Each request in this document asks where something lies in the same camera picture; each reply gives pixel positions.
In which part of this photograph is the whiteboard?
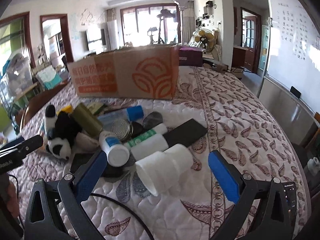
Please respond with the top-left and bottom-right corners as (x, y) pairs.
(257, 0), (320, 120)

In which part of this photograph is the flat black case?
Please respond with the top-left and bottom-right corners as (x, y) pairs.
(162, 119), (208, 147)

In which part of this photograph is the wall television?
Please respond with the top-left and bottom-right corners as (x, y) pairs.
(86, 29), (105, 52)

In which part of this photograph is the green seaweed snack packet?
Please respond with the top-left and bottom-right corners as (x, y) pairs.
(86, 102), (104, 114)

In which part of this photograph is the white tube with blue cap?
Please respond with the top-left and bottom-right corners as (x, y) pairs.
(97, 105), (144, 125)

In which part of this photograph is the purple box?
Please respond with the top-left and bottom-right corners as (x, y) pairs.
(178, 46), (203, 67)

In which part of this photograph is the round metal perforated filter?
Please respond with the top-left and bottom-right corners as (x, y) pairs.
(107, 119), (133, 140)

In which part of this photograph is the olive green cylinder can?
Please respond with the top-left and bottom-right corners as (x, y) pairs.
(72, 103), (103, 137)

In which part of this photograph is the black floor stand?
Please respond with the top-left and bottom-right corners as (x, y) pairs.
(147, 9), (175, 47)

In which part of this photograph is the panda plush toy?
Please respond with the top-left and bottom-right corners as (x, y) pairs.
(44, 104), (99, 160)

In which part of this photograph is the white tube with green label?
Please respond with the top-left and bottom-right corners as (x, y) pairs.
(124, 124), (167, 148)

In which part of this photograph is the black oval stone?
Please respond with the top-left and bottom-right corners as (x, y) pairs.
(130, 122), (144, 138)

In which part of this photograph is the teal tissue pack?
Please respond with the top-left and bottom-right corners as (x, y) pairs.
(37, 67), (62, 89)

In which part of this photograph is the white bottle with blue label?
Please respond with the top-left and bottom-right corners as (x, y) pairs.
(99, 131), (130, 167)

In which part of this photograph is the yellow electric fan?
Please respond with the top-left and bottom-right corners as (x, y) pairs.
(194, 28), (217, 53)

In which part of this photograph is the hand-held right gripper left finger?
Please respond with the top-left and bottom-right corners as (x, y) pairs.
(24, 150), (108, 240)

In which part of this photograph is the leaf patterned quilt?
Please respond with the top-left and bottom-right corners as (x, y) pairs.
(7, 65), (310, 240)

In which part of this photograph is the black cable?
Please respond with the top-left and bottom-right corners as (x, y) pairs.
(89, 192), (154, 240)

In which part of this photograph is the orange printed cardboard box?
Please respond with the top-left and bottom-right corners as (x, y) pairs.
(67, 45), (180, 100)

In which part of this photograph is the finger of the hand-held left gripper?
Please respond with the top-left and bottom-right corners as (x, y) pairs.
(0, 134), (44, 158)

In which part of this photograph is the brown wooden door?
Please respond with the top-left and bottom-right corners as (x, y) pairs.
(241, 7), (262, 74)

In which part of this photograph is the grey oval stone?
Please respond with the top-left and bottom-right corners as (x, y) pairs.
(143, 112), (163, 130)

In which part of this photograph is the clear plastic storage bin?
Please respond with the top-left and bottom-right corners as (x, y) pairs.
(5, 55), (33, 93)

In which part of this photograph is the white plastic jar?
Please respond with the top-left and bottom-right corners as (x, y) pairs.
(130, 134), (167, 159)

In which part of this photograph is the white standing air conditioner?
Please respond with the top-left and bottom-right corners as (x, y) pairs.
(106, 20), (119, 50)

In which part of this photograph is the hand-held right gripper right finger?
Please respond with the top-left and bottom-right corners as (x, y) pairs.
(208, 150), (298, 240)

